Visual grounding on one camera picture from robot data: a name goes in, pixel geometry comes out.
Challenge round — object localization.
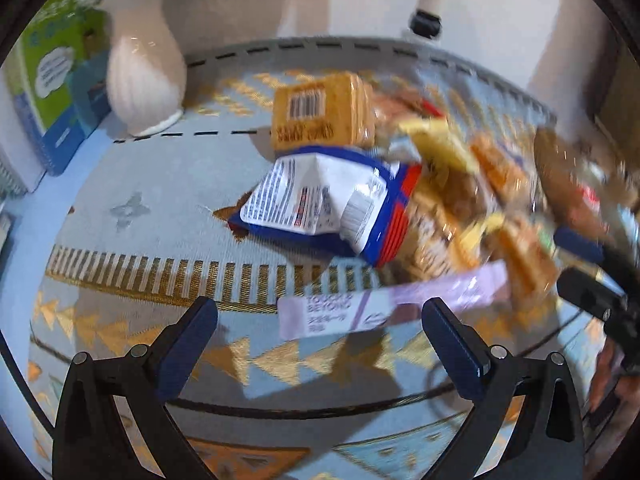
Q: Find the amber ribbed glass plate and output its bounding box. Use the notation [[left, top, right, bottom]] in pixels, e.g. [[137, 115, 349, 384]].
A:
[[534, 127, 624, 245]]

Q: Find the blue white red snack bag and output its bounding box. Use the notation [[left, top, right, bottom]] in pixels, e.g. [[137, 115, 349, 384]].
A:
[[228, 145, 422, 266]]

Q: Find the orange toast biscuit pack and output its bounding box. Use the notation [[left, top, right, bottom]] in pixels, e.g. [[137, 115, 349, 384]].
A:
[[270, 72, 375, 153]]

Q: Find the green blue book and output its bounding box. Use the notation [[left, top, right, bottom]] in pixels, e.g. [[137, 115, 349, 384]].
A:
[[3, 0, 111, 176]]

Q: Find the white ribbed vase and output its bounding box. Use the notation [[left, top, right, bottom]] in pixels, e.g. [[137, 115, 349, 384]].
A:
[[100, 0, 186, 138]]

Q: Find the person's left hand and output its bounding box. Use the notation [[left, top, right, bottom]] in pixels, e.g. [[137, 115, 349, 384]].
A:
[[589, 338, 640, 412]]

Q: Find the blue patterned table mat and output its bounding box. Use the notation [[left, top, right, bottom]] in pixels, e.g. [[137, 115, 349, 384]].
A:
[[28, 37, 553, 479]]

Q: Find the round desk lamp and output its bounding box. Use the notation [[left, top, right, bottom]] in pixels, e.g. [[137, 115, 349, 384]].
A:
[[409, 0, 445, 39]]

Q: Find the lilac long snack packet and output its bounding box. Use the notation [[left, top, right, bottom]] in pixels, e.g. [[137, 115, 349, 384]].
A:
[[277, 260, 511, 340]]

